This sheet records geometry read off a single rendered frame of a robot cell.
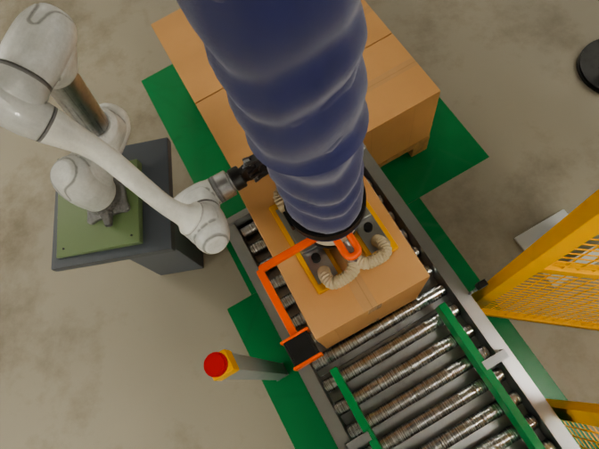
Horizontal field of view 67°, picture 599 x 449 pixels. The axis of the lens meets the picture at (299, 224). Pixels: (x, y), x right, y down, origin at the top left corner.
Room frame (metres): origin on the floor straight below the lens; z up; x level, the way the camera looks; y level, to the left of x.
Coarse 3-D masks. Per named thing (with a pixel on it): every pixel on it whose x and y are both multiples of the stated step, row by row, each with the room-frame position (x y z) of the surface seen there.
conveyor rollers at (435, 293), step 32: (384, 320) 0.18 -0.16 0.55; (384, 352) 0.07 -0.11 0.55; (480, 352) -0.06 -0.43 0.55; (384, 384) -0.03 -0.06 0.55; (416, 384) -0.08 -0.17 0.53; (480, 384) -0.16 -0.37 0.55; (384, 416) -0.13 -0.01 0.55; (416, 416) -0.17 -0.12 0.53; (480, 416) -0.25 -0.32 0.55; (384, 448) -0.23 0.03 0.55; (416, 448) -0.27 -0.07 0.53; (480, 448) -0.34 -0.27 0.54
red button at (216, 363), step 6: (210, 354) 0.23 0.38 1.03; (216, 354) 0.23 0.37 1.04; (222, 354) 0.22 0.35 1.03; (204, 360) 0.23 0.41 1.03; (210, 360) 0.22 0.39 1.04; (216, 360) 0.21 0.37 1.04; (222, 360) 0.20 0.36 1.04; (204, 366) 0.21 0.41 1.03; (210, 366) 0.20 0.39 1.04; (216, 366) 0.19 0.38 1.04; (222, 366) 0.19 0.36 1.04; (210, 372) 0.18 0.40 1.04; (216, 372) 0.18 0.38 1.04; (222, 372) 0.17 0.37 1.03
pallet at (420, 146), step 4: (428, 136) 1.01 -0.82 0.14; (424, 140) 1.00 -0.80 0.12; (428, 140) 1.01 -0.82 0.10; (416, 144) 1.00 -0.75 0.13; (420, 144) 1.00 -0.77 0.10; (424, 144) 1.00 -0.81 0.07; (408, 148) 0.99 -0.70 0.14; (412, 148) 0.99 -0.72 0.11; (416, 148) 1.00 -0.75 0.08; (420, 148) 1.00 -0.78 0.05; (424, 148) 1.00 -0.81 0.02; (400, 152) 0.98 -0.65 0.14; (404, 152) 0.99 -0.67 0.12; (408, 152) 1.02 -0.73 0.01; (412, 152) 1.00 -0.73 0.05; (416, 152) 1.00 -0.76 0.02; (396, 156) 0.98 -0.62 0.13; (412, 156) 0.99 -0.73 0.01; (388, 160) 0.97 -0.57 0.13; (380, 164) 0.97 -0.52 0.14; (384, 164) 0.97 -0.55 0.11
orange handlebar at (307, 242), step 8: (304, 240) 0.43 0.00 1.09; (312, 240) 0.42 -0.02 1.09; (352, 240) 0.37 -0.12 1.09; (296, 248) 0.41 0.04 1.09; (304, 248) 0.41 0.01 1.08; (344, 248) 0.36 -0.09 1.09; (360, 248) 0.34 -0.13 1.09; (280, 256) 0.41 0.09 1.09; (288, 256) 0.40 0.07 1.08; (344, 256) 0.33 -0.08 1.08; (352, 256) 0.32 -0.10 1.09; (264, 264) 0.41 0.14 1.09; (272, 264) 0.40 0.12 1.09; (264, 272) 0.38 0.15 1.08; (264, 280) 0.36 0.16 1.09; (272, 288) 0.33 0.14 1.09; (272, 296) 0.31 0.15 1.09; (280, 304) 0.28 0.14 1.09; (280, 312) 0.26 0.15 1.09; (288, 320) 0.23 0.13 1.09; (288, 328) 0.21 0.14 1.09
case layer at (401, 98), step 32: (160, 32) 1.99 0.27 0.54; (192, 32) 1.90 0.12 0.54; (384, 32) 1.42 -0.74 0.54; (192, 64) 1.71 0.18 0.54; (384, 64) 1.25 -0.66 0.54; (416, 64) 1.18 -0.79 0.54; (192, 96) 1.52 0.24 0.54; (224, 96) 1.45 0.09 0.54; (384, 96) 1.09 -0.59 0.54; (416, 96) 1.03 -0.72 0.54; (224, 128) 1.28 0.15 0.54; (384, 128) 0.97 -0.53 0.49; (416, 128) 1.00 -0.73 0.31; (384, 160) 0.97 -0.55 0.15
